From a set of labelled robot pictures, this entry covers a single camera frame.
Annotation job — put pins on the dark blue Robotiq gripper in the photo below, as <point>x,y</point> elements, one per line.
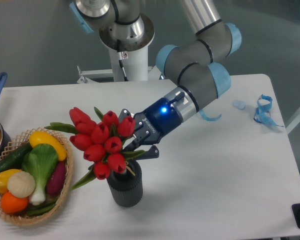
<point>151,125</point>

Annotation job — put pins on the red tulip bouquet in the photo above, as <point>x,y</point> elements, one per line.
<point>102,143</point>

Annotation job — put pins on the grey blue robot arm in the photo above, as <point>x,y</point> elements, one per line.
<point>195,69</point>

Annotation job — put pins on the dark grey ribbed vase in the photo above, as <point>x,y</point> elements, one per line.
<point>127,187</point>

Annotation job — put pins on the curled blue tape strip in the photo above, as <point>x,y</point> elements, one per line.
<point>208,118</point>

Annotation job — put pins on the purple sweet potato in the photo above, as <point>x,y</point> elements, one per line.
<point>57,179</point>

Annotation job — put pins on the green bok choy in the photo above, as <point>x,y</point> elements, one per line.
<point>40,163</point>

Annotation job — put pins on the small light blue cap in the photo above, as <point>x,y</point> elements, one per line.
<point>239,104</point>

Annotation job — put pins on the blue ribbon strip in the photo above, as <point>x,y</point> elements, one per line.
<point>262,113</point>

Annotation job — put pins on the white steamed bun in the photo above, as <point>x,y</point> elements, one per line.
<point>21,184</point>

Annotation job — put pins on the green cucumber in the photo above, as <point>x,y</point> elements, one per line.
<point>15,158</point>

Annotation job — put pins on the green bean pods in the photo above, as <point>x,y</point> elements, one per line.
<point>38,210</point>

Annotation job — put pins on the orange fruit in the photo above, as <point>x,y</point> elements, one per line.
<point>11,204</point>

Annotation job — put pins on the yellow bell pepper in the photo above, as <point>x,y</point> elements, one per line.
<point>4,177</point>

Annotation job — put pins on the woven wicker basket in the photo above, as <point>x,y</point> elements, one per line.
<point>21,219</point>

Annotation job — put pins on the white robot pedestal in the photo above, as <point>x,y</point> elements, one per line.
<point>125,66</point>

